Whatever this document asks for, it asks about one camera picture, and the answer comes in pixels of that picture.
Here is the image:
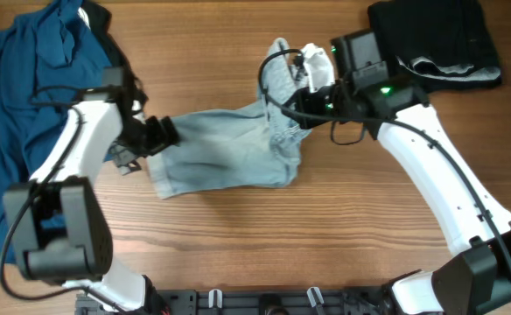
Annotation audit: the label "light blue denim shorts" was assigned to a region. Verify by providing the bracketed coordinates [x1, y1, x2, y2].
[145, 37, 312, 200]

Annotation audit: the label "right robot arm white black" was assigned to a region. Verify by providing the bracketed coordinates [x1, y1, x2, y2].
[284, 31, 511, 314]

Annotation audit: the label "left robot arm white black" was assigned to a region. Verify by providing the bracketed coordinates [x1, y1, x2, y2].
[0, 66, 179, 314]

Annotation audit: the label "black garment under blue shirt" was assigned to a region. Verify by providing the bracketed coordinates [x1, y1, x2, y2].
[80, 0, 147, 106]

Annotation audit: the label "dark blue shirt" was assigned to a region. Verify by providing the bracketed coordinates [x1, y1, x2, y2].
[0, 1, 111, 250]

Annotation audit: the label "folded black garment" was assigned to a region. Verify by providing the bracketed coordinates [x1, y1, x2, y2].
[367, 0, 502, 92]

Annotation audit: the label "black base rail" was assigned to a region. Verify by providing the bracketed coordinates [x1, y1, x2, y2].
[75, 286, 403, 315]

